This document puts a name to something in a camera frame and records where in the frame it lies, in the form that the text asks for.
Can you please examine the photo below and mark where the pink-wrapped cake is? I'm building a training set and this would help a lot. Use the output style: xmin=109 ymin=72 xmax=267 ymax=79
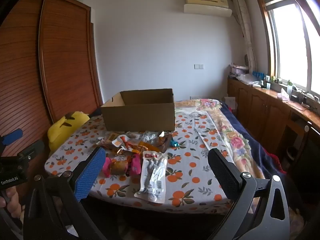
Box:
xmin=102 ymin=154 xmax=142 ymax=178

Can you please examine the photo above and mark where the white orange snack packet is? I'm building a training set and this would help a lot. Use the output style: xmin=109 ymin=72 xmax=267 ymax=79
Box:
xmin=112 ymin=134 xmax=133 ymax=151

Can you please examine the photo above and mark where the wooden-framed window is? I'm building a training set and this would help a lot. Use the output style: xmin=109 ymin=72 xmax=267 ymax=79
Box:
xmin=255 ymin=0 xmax=320 ymax=98

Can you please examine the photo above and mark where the clear chicken feet packet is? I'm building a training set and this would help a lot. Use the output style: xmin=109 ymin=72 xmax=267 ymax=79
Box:
xmin=134 ymin=151 xmax=168 ymax=204

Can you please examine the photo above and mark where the clear snack packet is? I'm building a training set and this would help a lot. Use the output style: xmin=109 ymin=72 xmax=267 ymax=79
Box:
xmin=126 ymin=131 xmax=160 ymax=143

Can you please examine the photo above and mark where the orange-print tablecloth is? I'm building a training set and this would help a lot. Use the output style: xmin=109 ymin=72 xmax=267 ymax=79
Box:
xmin=44 ymin=107 xmax=234 ymax=215

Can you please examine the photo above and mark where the red cloth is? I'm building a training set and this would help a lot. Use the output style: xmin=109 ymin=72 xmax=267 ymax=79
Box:
xmin=269 ymin=152 xmax=287 ymax=174

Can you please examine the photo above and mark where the person's left hand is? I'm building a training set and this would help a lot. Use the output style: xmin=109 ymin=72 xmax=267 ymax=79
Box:
xmin=0 ymin=187 xmax=23 ymax=218

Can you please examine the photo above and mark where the cardboard box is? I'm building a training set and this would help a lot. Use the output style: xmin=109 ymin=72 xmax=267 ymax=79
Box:
xmin=100 ymin=88 xmax=175 ymax=132

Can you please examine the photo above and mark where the clear plastic bag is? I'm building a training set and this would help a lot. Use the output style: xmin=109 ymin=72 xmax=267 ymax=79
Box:
xmin=237 ymin=73 xmax=262 ymax=85

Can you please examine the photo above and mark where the pink storage box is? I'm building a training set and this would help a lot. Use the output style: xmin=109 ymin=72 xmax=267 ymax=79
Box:
xmin=229 ymin=64 xmax=250 ymax=75

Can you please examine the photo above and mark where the navy blanket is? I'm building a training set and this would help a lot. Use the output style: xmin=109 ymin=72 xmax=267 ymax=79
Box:
xmin=220 ymin=101 xmax=288 ymax=180

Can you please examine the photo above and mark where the patterned curtain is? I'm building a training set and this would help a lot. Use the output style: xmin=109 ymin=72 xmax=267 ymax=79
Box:
xmin=231 ymin=0 xmax=257 ymax=72

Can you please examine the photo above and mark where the wooden counter cabinet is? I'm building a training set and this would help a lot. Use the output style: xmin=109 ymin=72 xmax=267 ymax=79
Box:
xmin=227 ymin=76 xmax=320 ymax=155

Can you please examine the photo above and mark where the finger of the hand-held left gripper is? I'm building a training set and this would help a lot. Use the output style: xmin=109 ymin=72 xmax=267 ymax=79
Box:
xmin=16 ymin=140 xmax=45 ymax=162
xmin=0 ymin=129 xmax=23 ymax=147

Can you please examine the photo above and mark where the black chair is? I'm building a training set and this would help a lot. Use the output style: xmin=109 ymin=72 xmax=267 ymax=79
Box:
xmin=284 ymin=119 xmax=320 ymax=160

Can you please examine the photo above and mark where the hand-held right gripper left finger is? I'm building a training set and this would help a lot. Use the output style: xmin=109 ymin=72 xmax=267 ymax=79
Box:
xmin=23 ymin=146 xmax=107 ymax=240

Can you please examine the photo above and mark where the brown orange snack packet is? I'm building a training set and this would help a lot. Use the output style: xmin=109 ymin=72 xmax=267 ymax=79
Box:
xmin=96 ymin=132 xmax=118 ymax=151

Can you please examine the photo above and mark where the wall air conditioner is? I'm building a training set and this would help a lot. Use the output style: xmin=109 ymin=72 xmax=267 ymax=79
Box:
xmin=184 ymin=0 xmax=232 ymax=18

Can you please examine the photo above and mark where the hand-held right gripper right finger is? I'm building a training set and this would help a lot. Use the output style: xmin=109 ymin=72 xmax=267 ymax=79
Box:
xmin=207 ymin=148 xmax=290 ymax=240

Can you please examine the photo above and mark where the wooden slatted wardrobe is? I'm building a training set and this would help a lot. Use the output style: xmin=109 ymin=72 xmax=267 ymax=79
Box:
xmin=0 ymin=0 xmax=104 ymax=180

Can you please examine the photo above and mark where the dark brown snack packet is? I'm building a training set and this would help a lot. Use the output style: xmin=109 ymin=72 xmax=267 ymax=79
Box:
xmin=156 ymin=131 xmax=173 ymax=153

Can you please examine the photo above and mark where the yellow plush toy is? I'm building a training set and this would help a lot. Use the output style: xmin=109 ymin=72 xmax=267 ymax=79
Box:
xmin=47 ymin=111 xmax=90 ymax=153

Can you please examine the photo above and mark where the white paper bag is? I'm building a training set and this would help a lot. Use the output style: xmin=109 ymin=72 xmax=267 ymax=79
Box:
xmin=224 ymin=97 xmax=236 ymax=110

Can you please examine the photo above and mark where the floral blanket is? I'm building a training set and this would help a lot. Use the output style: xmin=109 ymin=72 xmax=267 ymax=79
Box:
xmin=174 ymin=99 xmax=253 ymax=170

